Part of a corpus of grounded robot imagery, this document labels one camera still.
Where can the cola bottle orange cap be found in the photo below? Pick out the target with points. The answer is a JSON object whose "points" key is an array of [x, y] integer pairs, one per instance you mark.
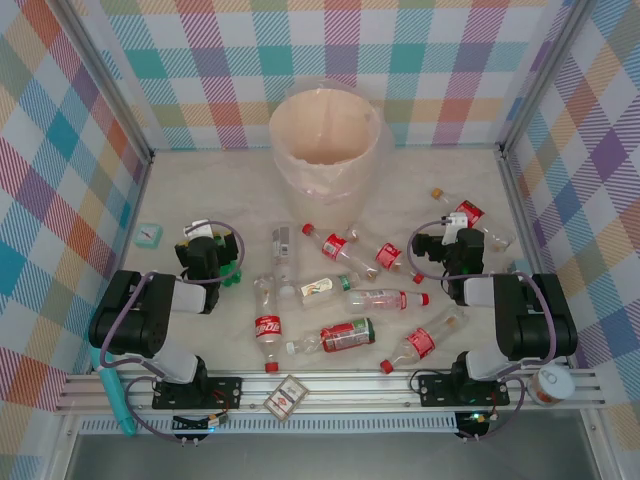
{"points": [[470, 210]]}

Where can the cola bottle red cap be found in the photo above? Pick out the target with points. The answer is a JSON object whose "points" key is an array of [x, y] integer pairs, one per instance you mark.
{"points": [[420, 342], [268, 327], [334, 246], [389, 254]]}

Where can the white label bottle green band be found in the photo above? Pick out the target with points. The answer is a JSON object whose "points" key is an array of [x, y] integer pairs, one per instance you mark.
{"points": [[317, 290]]}

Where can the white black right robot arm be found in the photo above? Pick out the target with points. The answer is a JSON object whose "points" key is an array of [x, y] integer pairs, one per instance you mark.
{"points": [[480, 292]]}

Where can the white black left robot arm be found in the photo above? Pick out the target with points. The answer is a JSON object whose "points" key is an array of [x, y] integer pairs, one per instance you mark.
{"points": [[185, 297]]}

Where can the translucent plastic waste bin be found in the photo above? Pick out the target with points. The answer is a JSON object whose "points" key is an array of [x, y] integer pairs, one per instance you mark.
{"points": [[305, 177]]}

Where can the teal square clock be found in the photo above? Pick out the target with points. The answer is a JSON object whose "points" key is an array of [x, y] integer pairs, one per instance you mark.
{"points": [[148, 235]]}

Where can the clear bottle grey label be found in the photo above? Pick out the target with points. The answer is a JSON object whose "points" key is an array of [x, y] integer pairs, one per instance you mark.
{"points": [[283, 250]]}

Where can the clear bottle red cap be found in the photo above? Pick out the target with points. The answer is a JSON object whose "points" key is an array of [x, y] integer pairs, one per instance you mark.
{"points": [[380, 300]]}

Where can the red green label bottle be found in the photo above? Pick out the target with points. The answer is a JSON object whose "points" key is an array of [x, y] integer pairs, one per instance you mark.
{"points": [[345, 336]]}

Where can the playing card box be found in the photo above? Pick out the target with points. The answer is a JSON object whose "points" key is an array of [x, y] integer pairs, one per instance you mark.
{"points": [[285, 397]]}

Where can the pull tab tin can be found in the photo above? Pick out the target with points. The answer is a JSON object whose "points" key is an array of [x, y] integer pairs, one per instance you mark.
{"points": [[550, 387]]}

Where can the teal pen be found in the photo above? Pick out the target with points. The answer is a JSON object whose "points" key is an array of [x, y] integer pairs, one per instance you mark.
{"points": [[117, 400]]}

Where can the aluminium base beam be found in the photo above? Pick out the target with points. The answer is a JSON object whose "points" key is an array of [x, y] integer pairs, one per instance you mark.
{"points": [[350, 390]]}

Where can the black connector board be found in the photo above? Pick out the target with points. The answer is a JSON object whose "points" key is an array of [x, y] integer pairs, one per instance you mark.
{"points": [[192, 425], [475, 424]]}

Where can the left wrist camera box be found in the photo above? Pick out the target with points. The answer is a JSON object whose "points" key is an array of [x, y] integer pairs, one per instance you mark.
{"points": [[197, 230]]}

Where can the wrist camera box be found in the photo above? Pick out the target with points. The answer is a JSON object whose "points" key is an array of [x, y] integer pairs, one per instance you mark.
{"points": [[457, 221], [197, 230]]}

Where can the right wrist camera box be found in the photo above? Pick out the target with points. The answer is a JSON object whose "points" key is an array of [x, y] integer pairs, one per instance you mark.
{"points": [[457, 221]]}

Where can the aluminium floor rail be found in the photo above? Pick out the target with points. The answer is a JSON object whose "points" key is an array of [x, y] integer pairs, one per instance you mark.
{"points": [[515, 200], [137, 200]]}

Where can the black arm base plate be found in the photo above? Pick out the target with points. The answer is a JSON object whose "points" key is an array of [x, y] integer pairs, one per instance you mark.
{"points": [[435, 387], [225, 390]]}

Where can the aluminium frame post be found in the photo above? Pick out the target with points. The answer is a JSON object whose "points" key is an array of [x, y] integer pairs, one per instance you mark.
{"points": [[545, 75], [107, 80]]}

